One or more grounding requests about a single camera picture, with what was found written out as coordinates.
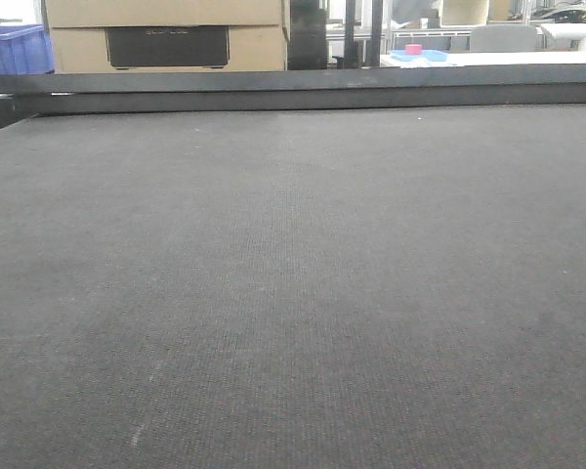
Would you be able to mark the dark grey conveyor belt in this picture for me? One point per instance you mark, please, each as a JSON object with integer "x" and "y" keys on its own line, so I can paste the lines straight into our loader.
{"x": 348, "y": 289}

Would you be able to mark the lower cardboard box black label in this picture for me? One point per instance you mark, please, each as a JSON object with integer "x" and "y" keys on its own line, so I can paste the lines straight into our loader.
{"x": 84, "y": 50}

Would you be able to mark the upper cardboard box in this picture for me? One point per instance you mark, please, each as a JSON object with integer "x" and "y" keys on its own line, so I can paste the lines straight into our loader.
{"x": 91, "y": 13}

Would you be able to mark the blue tray on table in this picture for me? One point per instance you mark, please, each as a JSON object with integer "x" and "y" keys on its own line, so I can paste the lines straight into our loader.
{"x": 433, "y": 56}

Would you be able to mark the pink tape roll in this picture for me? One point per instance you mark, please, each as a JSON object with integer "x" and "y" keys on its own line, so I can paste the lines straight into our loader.
{"x": 413, "y": 49}

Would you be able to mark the white background table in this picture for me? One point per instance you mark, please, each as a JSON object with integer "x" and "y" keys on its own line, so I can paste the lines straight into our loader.
{"x": 481, "y": 59}

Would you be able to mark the blue plastic crate background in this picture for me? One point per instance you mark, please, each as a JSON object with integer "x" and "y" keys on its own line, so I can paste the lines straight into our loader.
{"x": 25, "y": 49}

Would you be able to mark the black conveyor side rail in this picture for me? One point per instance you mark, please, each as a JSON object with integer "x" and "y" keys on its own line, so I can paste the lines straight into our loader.
{"x": 479, "y": 85}

